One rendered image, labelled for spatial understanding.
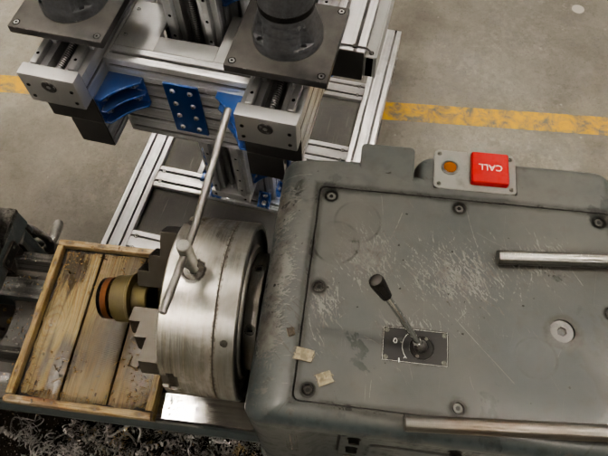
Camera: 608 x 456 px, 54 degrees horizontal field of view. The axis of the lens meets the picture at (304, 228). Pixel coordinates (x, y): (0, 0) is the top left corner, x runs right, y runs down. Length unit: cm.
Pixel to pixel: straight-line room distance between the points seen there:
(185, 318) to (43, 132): 203
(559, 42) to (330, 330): 249
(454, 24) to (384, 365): 244
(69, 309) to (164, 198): 97
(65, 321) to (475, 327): 86
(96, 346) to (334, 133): 136
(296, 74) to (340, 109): 119
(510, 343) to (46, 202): 211
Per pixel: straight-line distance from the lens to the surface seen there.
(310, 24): 127
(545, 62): 308
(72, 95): 145
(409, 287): 92
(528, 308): 95
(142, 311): 109
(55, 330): 139
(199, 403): 128
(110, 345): 134
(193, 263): 92
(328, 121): 241
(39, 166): 279
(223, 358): 96
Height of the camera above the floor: 209
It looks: 62 degrees down
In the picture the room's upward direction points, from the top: 2 degrees counter-clockwise
